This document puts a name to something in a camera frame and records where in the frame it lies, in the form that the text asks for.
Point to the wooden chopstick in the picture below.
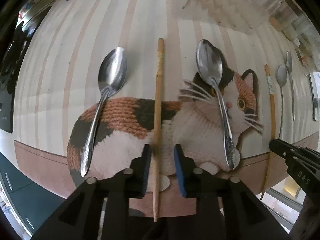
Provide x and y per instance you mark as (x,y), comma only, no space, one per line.
(273,125)
(157,134)

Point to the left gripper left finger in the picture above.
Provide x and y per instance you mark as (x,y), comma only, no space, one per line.
(128,183)

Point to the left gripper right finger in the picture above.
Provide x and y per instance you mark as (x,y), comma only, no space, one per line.
(194,182)

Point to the steel spoon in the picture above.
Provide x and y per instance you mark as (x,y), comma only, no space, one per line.
(281,78)
(289,66)
(210,68)
(111,78)

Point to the striped cat table cloth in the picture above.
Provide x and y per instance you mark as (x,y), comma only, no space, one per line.
(57,93)

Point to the clear plastic organizer bin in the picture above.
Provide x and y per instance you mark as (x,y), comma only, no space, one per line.
(239,15)

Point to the black gas stove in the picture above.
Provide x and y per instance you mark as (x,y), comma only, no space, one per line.
(10,67)

